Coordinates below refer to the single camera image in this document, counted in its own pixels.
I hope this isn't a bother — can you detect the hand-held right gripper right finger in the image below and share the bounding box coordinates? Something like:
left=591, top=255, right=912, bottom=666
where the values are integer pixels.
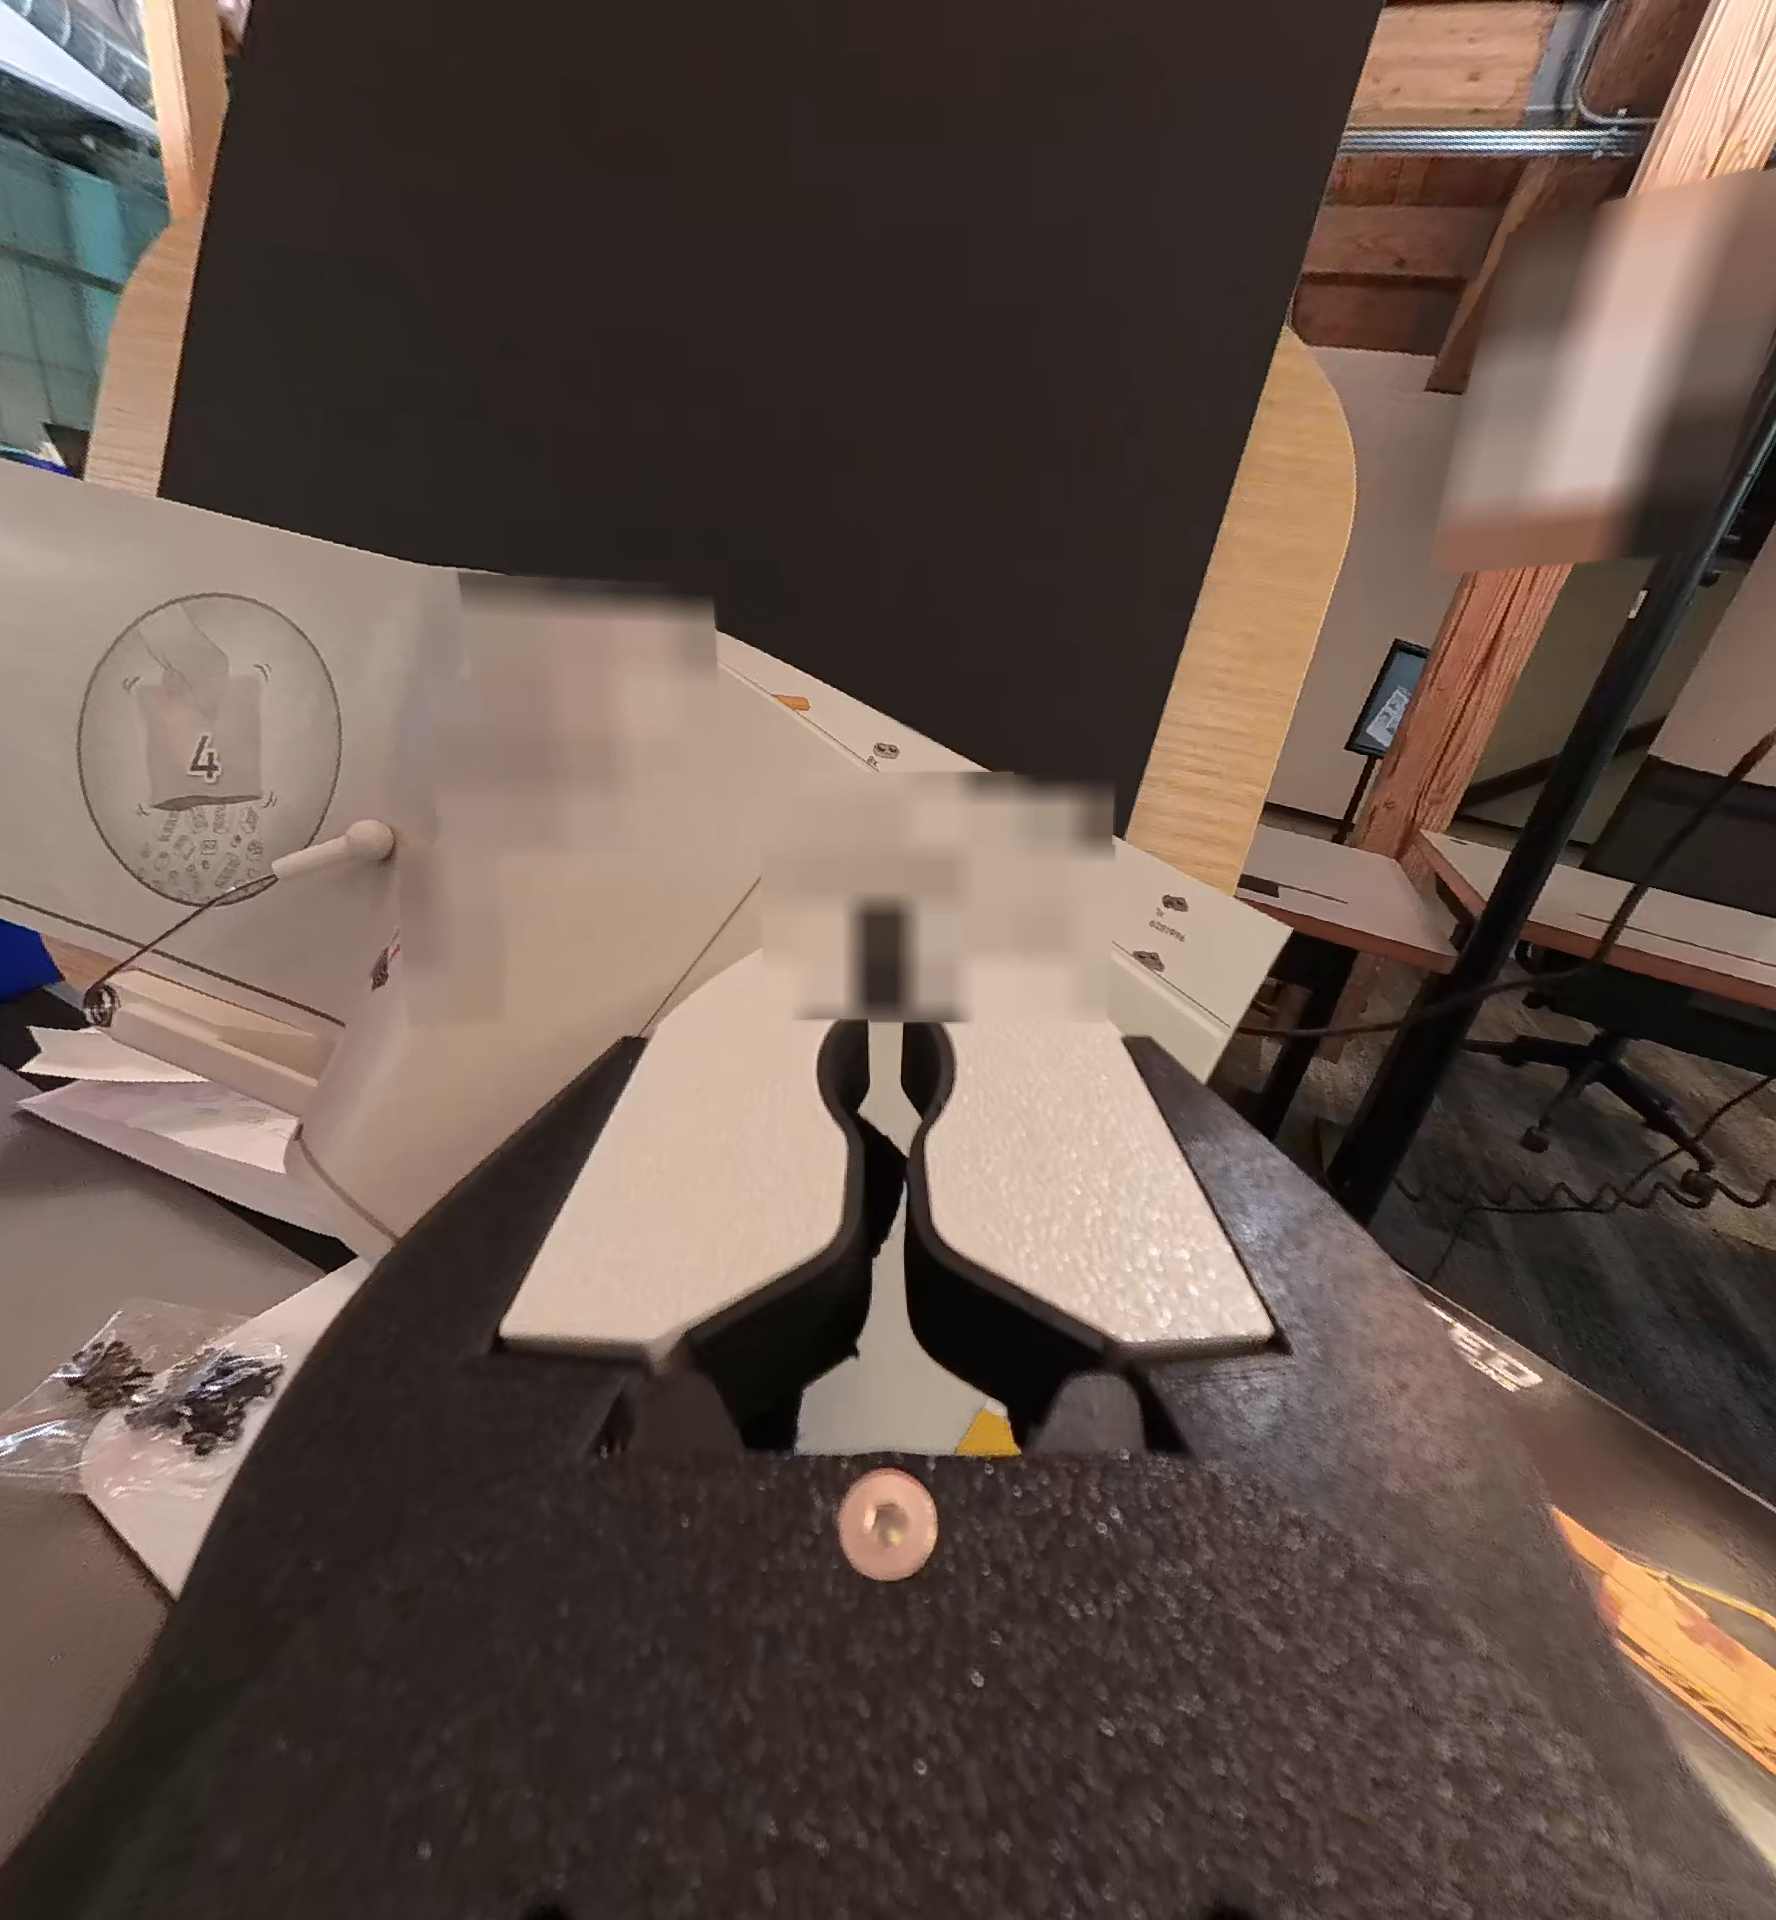
left=899, top=1021, right=1277, bottom=1368

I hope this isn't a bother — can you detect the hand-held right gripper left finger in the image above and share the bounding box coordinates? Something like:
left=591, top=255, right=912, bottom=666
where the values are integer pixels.
left=499, top=1021, right=863, bottom=1368

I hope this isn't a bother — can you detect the lego instruction booklet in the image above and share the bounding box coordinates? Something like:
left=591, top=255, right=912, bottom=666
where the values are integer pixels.
left=0, top=460, right=1296, bottom=1457

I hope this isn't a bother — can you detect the dark lego set box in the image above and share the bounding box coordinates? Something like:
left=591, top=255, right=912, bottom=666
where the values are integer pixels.
left=1405, top=1274, right=1776, bottom=1825

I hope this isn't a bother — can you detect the white topped desk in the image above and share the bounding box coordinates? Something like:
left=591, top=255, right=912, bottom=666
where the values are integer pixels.
left=1241, top=824, right=1460, bottom=1143
left=1413, top=830, right=1776, bottom=1039

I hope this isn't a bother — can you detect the black metal pole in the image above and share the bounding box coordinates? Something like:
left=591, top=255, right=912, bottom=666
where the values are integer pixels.
left=1325, top=196, right=1776, bottom=1227

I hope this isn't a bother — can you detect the clear bag of black parts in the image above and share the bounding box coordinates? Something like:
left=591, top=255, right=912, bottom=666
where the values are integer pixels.
left=0, top=1304, right=293, bottom=1502

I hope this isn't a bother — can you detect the small screen on stand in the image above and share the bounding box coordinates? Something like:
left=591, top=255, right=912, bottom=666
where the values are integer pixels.
left=1342, top=637, right=1434, bottom=842

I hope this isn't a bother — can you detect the black office chair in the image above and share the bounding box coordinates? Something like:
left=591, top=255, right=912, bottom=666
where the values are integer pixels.
left=1521, top=760, right=1776, bottom=1156

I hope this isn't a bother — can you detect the black flat panel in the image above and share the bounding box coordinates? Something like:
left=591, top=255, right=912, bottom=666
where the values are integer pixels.
left=159, top=0, right=1384, bottom=842

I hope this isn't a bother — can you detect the metal conduit pipe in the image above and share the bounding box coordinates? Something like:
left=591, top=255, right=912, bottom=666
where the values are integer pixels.
left=1339, top=68, right=1655, bottom=166

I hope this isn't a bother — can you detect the coiled black cable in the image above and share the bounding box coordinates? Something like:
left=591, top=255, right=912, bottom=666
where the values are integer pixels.
left=1391, top=1147, right=1776, bottom=1221

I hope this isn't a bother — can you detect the wooden post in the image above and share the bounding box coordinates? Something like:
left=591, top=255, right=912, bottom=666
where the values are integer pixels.
left=1351, top=0, right=1776, bottom=902

